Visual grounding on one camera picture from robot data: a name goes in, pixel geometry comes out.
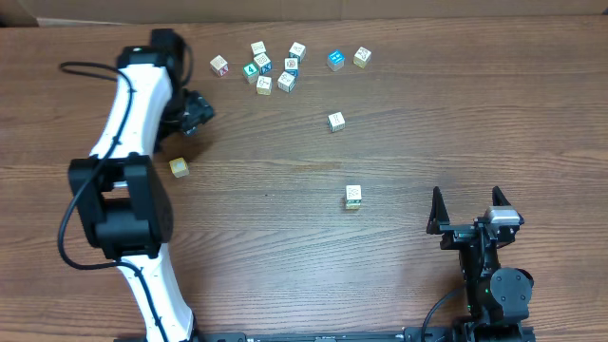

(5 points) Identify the yellow letter C block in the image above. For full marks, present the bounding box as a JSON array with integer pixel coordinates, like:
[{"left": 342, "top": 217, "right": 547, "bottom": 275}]
[{"left": 169, "top": 158, "right": 189, "bottom": 178}]

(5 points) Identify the wooden block green side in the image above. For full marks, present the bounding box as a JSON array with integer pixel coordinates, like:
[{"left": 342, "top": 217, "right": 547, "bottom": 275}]
[{"left": 346, "top": 184, "right": 362, "bottom": 202}]

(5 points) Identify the wooden tower base block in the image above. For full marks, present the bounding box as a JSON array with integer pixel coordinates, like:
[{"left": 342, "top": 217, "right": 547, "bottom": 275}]
[{"left": 345, "top": 200, "right": 361, "bottom": 210}]

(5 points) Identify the wooden block table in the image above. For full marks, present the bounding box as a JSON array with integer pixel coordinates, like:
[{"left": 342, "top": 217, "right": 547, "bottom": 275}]
[{"left": 328, "top": 112, "right": 346, "bottom": 132}]

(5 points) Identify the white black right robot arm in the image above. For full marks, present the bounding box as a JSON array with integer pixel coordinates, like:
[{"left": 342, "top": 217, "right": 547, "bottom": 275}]
[{"left": 421, "top": 186, "right": 535, "bottom": 341}]

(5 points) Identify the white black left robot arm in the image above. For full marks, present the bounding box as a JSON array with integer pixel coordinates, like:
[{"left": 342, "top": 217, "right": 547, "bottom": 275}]
[{"left": 57, "top": 28, "right": 214, "bottom": 341}]

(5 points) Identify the wooden block red side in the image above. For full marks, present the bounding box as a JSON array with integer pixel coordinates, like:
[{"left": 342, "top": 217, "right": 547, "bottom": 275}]
[{"left": 210, "top": 55, "right": 229, "bottom": 77}]

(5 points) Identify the green number four block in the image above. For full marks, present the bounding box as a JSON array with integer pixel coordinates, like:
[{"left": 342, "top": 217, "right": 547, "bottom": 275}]
[{"left": 242, "top": 62, "right": 259, "bottom": 84}]

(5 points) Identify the wooden block yellow edge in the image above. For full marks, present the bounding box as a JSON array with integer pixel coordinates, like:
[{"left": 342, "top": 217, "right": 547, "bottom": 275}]
[{"left": 256, "top": 76, "right": 273, "bottom": 95}]

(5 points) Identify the wooden block blue side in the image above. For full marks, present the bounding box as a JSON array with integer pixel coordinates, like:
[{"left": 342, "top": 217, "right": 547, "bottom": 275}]
[{"left": 254, "top": 53, "right": 273, "bottom": 75}]

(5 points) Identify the wooden block top left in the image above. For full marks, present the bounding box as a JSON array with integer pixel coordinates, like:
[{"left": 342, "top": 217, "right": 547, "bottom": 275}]
[{"left": 251, "top": 41, "right": 266, "bottom": 56}]

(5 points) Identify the wooden block black edge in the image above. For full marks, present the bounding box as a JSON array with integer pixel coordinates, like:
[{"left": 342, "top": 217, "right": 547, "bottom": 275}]
[{"left": 277, "top": 71, "right": 296, "bottom": 93}]

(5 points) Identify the wooden block blue middle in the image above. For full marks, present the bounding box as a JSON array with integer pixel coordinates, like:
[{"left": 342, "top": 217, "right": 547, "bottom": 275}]
[{"left": 284, "top": 58, "right": 299, "bottom": 77}]

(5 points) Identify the wooden block top middle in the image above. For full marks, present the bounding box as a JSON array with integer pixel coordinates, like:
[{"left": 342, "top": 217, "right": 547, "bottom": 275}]
[{"left": 289, "top": 42, "right": 307, "bottom": 63}]

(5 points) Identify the blue top block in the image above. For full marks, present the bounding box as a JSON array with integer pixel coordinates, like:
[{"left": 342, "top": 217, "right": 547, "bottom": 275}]
[{"left": 327, "top": 49, "right": 345, "bottom": 71}]

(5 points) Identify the wooden block far right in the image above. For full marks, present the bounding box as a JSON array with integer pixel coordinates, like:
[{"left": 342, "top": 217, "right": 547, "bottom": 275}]
[{"left": 353, "top": 47, "right": 371, "bottom": 68}]

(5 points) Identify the cardboard strip at back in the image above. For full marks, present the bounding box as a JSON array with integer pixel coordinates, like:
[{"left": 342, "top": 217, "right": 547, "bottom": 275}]
[{"left": 1, "top": 0, "right": 607, "bottom": 27}]

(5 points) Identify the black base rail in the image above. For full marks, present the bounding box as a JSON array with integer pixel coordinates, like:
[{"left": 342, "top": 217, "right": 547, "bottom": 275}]
[{"left": 113, "top": 325, "right": 537, "bottom": 342}]

